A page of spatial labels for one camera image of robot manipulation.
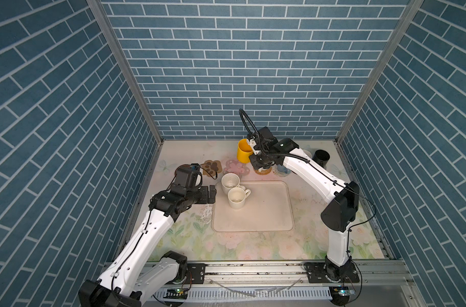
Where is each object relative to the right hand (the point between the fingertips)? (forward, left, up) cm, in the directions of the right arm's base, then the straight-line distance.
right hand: (256, 160), depth 85 cm
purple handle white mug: (+16, -28, -11) cm, 34 cm away
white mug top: (-2, +13, -16) cm, 20 cm away
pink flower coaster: (+11, +13, -20) cm, 26 cm away
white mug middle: (-10, +8, -17) cm, 21 cm away
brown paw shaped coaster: (+8, +24, -19) cm, 31 cm away
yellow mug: (+1, +6, +5) cm, 7 cm away
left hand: (-17, +18, -2) cm, 24 cm away
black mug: (+17, -36, -14) cm, 42 cm away
